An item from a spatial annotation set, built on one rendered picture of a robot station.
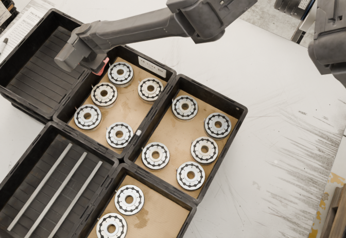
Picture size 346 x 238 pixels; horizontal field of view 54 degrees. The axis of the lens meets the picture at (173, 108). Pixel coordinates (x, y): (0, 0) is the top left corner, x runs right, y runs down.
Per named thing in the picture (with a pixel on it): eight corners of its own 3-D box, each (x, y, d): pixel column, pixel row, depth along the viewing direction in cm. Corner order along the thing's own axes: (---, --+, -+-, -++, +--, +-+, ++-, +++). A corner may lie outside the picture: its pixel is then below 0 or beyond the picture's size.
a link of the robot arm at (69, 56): (114, 44, 94) (92, 21, 89) (90, 76, 90) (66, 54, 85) (92, 47, 103) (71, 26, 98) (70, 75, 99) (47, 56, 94)
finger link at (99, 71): (100, 84, 112) (96, 71, 103) (83, 74, 113) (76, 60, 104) (112, 69, 114) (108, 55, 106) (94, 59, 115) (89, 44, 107)
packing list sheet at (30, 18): (28, 5, 167) (28, 4, 166) (67, 24, 163) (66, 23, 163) (-17, 55, 155) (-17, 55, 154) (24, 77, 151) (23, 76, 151)
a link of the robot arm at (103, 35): (229, 23, 67) (202, -21, 61) (219, 44, 65) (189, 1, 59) (108, 45, 98) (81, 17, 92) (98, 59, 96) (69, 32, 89)
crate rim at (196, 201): (178, 74, 131) (178, 71, 129) (248, 111, 126) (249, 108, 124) (122, 162, 117) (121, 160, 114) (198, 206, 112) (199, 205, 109)
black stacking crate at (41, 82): (59, 24, 150) (52, 7, 139) (116, 54, 145) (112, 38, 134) (-1, 94, 136) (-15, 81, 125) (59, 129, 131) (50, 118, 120)
